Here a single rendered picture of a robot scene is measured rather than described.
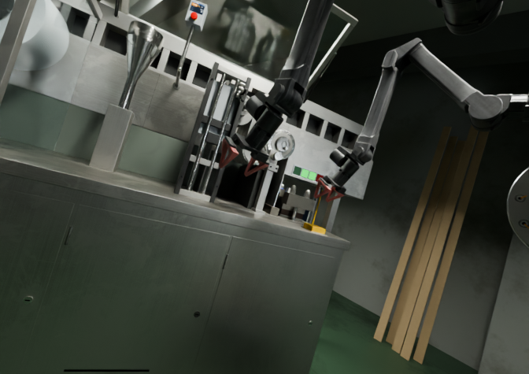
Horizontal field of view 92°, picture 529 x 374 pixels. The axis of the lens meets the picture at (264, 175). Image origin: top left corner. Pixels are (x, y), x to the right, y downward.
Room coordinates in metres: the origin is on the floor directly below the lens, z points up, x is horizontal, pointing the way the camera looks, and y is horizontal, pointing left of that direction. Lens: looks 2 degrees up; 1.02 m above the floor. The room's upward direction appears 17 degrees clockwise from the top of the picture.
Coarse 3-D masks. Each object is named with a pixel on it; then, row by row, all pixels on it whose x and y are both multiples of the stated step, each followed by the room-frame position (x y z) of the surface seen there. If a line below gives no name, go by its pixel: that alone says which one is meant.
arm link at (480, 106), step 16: (400, 48) 0.95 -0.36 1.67; (416, 48) 0.92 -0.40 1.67; (400, 64) 0.97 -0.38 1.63; (416, 64) 0.92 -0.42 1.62; (432, 64) 0.88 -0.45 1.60; (432, 80) 0.89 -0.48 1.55; (448, 80) 0.84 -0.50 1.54; (464, 96) 0.79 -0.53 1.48; (480, 96) 0.74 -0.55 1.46; (496, 96) 0.72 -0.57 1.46; (480, 112) 0.74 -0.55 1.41; (496, 112) 0.71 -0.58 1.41; (480, 128) 0.79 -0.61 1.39
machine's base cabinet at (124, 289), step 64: (0, 192) 0.71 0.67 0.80; (64, 192) 0.76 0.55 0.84; (0, 256) 0.72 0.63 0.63; (64, 256) 0.78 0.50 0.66; (128, 256) 0.84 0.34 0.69; (192, 256) 0.91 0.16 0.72; (256, 256) 1.00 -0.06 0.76; (320, 256) 1.10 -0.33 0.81; (0, 320) 0.74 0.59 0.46; (64, 320) 0.80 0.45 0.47; (128, 320) 0.86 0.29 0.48; (192, 320) 0.94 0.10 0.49; (256, 320) 1.03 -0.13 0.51; (320, 320) 1.14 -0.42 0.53
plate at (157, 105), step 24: (96, 48) 1.23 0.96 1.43; (96, 72) 1.24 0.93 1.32; (120, 72) 1.28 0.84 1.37; (144, 72) 1.32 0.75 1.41; (72, 96) 1.22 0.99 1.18; (96, 96) 1.26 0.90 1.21; (120, 96) 1.29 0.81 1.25; (144, 96) 1.33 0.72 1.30; (168, 96) 1.37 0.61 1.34; (192, 96) 1.41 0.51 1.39; (144, 120) 1.34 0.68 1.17; (168, 120) 1.38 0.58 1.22; (192, 120) 1.43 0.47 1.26; (312, 144) 1.71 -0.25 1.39; (288, 168) 1.67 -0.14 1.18; (312, 168) 1.73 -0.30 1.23; (336, 168) 1.80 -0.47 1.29; (360, 168) 1.87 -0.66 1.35; (336, 192) 1.98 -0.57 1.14; (360, 192) 1.89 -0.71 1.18
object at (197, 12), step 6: (192, 0) 1.08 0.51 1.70; (192, 6) 1.08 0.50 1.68; (198, 6) 1.08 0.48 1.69; (204, 6) 1.09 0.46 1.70; (192, 12) 1.08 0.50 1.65; (198, 12) 1.08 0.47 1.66; (204, 12) 1.09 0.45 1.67; (186, 18) 1.08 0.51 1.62; (192, 18) 1.07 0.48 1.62; (198, 18) 1.09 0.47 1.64; (204, 18) 1.11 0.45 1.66; (186, 24) 1.11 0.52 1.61; (192, 24) 1.10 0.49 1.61; (198, 24) 1.09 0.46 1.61; (198, 30) 1.13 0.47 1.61
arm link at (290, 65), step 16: (320, 0) 0.61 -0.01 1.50; (304, 16) 0.64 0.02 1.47; (320, 16) 0.62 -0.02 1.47; (304, 32) 0.63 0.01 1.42; (320, 32) 0.63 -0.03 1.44; (304, 48) 0.62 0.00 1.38; (288, 64) 0.64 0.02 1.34; (304, 64) 0.63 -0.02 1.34; (288, 80) 0.62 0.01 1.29; (304, 80) 0.64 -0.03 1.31; (288, 96) 0.62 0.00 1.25; (304, 96) 0.66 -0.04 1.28
